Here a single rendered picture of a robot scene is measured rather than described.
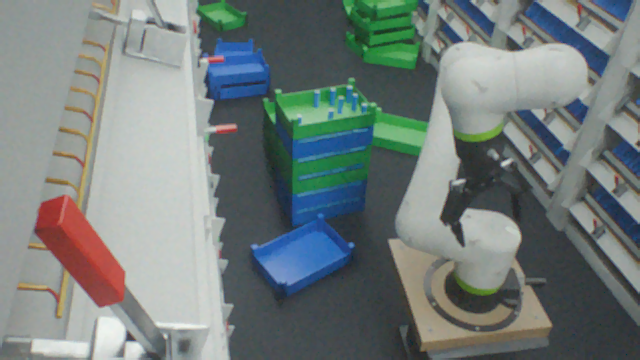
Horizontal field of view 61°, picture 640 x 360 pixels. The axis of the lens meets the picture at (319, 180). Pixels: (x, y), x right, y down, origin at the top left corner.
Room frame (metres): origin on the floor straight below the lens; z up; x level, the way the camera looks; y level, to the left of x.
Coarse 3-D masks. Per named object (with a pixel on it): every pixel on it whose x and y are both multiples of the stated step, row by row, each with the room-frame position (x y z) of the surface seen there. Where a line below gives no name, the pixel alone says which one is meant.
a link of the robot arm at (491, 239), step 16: (464, 224) 0.94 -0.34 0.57; (480, 224) 0.93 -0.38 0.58; (496, 224) 0.94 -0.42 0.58; (512, 224) 0.95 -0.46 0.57; (448, 240) 0.91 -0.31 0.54; (480, 240) 0.90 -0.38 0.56; (496, 240) 0.89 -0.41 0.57; (512, 240) 0.90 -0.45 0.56; (448, 256) 0.91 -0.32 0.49; (464, 256) 0.89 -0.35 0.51; (480, 256) 0.88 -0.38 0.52; (496, 256) 0.87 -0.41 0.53; (512, 256) 0.89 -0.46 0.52; (464, 272) 0.90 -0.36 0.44; (480, 272) 0.88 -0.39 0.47; (496, 272) 0.88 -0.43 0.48; (464, 288) 0.90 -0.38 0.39; (480, 288) 0.88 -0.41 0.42; (496, 288) 0.89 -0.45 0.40
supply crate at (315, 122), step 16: (352, 80) 1.77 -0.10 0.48; (288, 96) 1.68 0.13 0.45; (304, 96) 1.71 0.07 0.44; (320, 96) 1.73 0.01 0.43; (336, 96) 1.76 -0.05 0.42; (288, 112) 1.65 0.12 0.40; (304, 112) 1.65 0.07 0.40; (320, 112) 1.66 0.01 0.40; (336, 112) 1.66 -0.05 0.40; (352, 112) 1.67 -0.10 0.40; (368, 112) 1.64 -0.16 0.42; (288, 128) 1.53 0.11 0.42; (304, 128) 1.50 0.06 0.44; (320, 128) 1.52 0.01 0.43; (336, 128) 1.54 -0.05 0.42; (352, 128) 1.57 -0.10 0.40
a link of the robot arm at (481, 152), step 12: (504, 132) 0.85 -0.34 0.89; (456, 144) 0.84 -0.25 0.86; (468, 144) 0.82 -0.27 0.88; (480, 144) 0.81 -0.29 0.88; (492, 144) 0.82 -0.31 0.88; (504, 144) 0.84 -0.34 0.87; (456, 156) 0.85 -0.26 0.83; (468, 156) 0.82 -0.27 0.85; (480, 156) 0.81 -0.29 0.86; (492, 156) 0.80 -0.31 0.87
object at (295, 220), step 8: (280, 192) 1.62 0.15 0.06; (280, 200) 1.61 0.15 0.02; (360, 200) 1.60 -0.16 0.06; (288, 208) 1.53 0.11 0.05; (328, 208) 1.54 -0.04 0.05; (336, 208) 1.55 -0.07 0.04; (344, 208) 1.57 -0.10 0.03; (352, 208) 1.58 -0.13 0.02; (360, 208) 1.60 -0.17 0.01; (288, 216) 1.52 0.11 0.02; (296, 216) 1.49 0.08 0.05; (304, 216) 1.50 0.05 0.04; (312, 216) 1.52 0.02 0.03; (328, 216) 1.54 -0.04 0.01; (336, 216) 1.56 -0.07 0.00; (296, 224) 1.49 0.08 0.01; (304, 224) 1.50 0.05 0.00
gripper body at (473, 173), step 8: (496, 160) 0.83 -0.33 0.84; (464, 168) 0.84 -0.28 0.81; (472, 168) 0.83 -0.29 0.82; (480, 168) 0.82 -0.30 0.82; (488, 168) 0.82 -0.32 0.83; (496, 168) 0.83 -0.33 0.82; (464, 176) 0.85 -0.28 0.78; (472, 176) 0.83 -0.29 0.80; (480, 176) 0.82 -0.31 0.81; (488, 176) 0.82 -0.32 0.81; (496, 176) 0.85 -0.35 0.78; (472, 184) 0.84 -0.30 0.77; (488, 184) 0.85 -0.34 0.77; (496, 184) 0.85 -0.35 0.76; (480, 192) 0.84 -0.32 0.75
